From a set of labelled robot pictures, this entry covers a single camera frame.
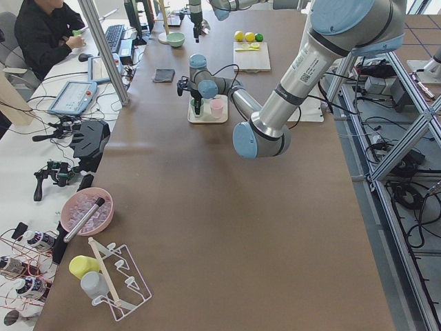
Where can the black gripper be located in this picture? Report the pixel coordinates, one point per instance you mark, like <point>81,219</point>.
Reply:
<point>196,18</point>
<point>195,94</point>

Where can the green cup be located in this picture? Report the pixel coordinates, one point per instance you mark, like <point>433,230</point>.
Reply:
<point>197,107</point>

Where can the pink cup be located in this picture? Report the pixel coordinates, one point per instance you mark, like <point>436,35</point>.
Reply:
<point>216,108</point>

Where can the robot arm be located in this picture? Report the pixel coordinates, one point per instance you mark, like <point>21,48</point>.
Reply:
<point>222,10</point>
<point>338,28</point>

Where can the beige rabbit tray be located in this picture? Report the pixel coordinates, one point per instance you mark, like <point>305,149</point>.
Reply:
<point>206,116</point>

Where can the green bowl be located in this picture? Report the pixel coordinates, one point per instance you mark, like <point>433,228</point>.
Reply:
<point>175,39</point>

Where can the wooden cup stand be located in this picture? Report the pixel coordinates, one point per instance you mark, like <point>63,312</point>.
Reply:
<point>163,37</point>

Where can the grey folded cloth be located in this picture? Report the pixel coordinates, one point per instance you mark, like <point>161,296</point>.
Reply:
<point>164,75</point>

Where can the whole lemon outer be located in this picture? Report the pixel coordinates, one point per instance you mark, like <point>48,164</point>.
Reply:
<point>239,36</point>

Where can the whole lemon near lime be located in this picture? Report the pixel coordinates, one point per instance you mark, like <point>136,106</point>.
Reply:
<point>250,37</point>

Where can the black monitor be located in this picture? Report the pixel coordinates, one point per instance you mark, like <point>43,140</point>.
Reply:
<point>133,17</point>

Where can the wooden cutting board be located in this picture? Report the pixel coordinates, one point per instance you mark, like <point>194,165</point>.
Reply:
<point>252,61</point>

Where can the green lime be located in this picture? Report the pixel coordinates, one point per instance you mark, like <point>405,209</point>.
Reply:
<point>259,37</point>

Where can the black keyboard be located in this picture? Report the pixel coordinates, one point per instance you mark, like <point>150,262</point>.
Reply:
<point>113,36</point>

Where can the blue teach pendant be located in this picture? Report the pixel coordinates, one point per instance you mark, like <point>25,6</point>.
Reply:
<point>73,98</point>

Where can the metal muddler black tip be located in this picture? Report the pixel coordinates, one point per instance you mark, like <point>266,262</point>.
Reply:
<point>86,217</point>

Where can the seated person in black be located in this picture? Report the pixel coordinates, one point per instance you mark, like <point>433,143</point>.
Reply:
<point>44,32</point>

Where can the yellow cup on rack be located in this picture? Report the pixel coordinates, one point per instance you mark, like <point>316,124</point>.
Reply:
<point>80,265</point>

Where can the grey cup on rack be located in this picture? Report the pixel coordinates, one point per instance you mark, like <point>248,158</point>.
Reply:
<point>94,285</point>

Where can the aluminium frame post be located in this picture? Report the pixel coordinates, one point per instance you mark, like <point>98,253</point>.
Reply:
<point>91,16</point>

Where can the white wire rack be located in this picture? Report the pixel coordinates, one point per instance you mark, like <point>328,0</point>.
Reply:
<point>128,290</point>

